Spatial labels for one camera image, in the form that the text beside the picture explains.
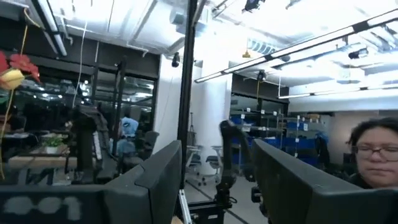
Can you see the yellow artificial tulip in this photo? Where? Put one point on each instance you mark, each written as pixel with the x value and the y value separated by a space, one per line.
pixel 11 79

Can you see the black overhead camera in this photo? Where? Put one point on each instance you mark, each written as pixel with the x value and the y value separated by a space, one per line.
pixel 252 4

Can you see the blue bin storage rack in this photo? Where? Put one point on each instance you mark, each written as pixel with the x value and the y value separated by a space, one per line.
pixel 273 140

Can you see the white swivel chair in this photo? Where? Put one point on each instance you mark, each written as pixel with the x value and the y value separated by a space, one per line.
pixel 194 161
pixel 214 161

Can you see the black office chair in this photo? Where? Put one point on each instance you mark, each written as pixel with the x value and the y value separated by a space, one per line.
pixel 149 143

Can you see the long ceiling light strip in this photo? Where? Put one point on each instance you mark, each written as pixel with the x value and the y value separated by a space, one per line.
pixel 53 31
pixel 280 53

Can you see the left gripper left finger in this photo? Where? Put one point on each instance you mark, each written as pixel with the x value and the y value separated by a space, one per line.
pixel 149 189

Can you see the silver aluminium bracket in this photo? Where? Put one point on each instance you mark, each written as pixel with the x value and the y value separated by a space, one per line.
pixel 185 207

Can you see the black background machine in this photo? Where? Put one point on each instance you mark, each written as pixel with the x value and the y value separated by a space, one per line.
pixel 90 140

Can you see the white round pillar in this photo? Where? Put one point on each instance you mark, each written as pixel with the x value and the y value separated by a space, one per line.
pixel 211 124

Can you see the light wooden table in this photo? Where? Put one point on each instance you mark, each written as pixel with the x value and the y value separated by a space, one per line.
pixel 40 161

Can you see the person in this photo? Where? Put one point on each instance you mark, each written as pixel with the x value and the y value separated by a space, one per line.
pixel 376 155
pixel 129 127

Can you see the black ceiling device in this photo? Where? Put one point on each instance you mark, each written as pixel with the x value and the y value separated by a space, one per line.
pixel 175 60

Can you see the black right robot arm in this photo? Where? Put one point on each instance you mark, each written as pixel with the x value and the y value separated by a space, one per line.
pixel 231 149

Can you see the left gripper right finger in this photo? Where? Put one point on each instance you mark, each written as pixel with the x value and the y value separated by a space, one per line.
pixel 289 189

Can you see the orange artificial flower bunch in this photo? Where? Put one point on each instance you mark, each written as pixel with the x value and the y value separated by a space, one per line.
pixel 24 63

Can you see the small potted green plant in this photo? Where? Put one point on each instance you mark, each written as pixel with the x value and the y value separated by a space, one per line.
pixel 53 144

